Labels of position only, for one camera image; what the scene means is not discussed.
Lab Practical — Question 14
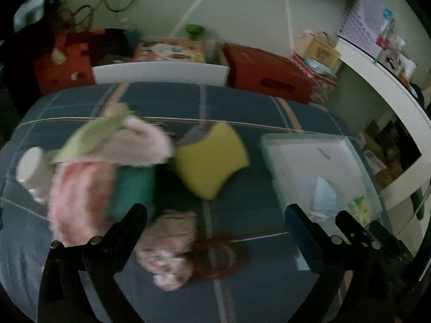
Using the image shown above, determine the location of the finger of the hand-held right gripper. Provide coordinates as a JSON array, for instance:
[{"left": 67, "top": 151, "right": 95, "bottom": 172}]
[{"left": 336, "top": 210, "right": 371, "bottom": 245}]

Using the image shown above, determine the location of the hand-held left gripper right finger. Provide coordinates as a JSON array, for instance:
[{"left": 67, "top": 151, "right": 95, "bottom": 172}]
[{"left": 284, "top": 204, "right": 394, "bottom": 323}]

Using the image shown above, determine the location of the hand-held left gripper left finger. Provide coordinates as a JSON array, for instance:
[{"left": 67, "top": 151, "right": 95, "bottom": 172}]
[{"left": 37, "top": 203, "right": 149, "bottom": 323}]

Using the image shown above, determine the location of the teal tissue pack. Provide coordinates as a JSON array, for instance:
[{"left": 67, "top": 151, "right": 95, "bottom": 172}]
[{"left": 105, "top": 165, "right": 157, "bottom": 223}]

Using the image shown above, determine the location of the pink floral cloth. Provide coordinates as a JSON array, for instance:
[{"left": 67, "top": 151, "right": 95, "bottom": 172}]
[{"left": 135, "top": 210, "right": 199, "bottom": 292}]

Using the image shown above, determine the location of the pink white fluffy scrunchie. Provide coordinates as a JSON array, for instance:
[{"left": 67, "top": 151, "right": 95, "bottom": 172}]
[{"left": 47, "top": 161, "right": 118, "bottom": 246}]

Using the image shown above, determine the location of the clear plastic bin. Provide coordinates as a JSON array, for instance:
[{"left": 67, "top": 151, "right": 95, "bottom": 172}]
[{"left": 259, "top": 133, "right": 384, "bottom": 271}]

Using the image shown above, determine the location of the pale pink fluffy cloth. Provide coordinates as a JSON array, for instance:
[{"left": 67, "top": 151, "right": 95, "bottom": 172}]
[{"left": 114, "top": 116, "right": 174, "bottom": 167}]

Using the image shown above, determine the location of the yellow sponge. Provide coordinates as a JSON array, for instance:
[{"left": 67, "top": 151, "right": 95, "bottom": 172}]
[{"left": 173, "top": 122, "right": 250, "bottom": 201}]

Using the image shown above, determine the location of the light green cloth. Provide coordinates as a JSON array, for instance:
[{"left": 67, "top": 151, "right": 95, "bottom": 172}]
[{"left": 54, "top": 113, "right": 135, "bottom": 162}]

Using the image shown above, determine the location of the lavender cloth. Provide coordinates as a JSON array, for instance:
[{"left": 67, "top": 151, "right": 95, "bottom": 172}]
[{"left": 180, "top": 124, "right": 209, "bottom": 145}]

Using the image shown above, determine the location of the blue face mask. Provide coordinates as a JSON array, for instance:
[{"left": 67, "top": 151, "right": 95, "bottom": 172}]
[{"left": 305, "top": 176, "right": 344, "bottom": 221}]

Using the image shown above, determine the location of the white cup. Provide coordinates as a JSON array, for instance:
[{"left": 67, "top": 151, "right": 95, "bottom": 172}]
[{"left": 15, "top": 147, "right": 54, "bottom": 204}]

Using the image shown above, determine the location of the white desk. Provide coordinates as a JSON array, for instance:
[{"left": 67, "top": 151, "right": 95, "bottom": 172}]
[{"left": 335, "top": 35, "right": 431, "bottom": 216}]

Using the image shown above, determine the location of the white bed board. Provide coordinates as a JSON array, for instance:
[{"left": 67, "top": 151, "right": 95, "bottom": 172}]
[{"left": 92, "top": 61, "right": 230, "bottom": 87}]

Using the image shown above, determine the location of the red felt bag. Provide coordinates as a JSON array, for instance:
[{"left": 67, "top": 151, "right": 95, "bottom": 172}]
[{"left": 33, "top": 29, "right": 105, "bottom": 95}]

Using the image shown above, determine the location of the red cardboard box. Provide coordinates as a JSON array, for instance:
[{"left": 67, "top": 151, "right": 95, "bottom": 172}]
[{"left": 223, "top": 43, "right": 312, "bottom": 105}]

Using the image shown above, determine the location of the orange toy box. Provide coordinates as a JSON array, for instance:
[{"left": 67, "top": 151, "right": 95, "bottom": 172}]
[{"left": 133, "top": 38, "right": 206, "bottom": 64}]

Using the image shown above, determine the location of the white drawer organizer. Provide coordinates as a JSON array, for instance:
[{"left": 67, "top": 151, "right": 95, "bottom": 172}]
[{"left": 337, "top": 0, "right": 388, "bottom": 58}]

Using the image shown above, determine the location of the green dumbbell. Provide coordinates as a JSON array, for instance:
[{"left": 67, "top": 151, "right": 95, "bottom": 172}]
[{"left": 185, "top": 23, "right": 203, "bottom": 41}]

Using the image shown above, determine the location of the lit screen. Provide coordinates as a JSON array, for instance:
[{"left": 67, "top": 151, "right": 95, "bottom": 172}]
[{"left": 13, "top": 0, "right": 46, "bottom": 29}]

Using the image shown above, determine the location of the dark red ring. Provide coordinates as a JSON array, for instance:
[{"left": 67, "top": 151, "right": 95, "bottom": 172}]
[{"left": 192, "top": 237, "right": 251, "bottom": 280}]

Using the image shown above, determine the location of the beige box with handle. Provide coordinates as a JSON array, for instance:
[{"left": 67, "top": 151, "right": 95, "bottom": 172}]
[{"left": 301, "top": 31, "right": 340, "bottom": 69}]

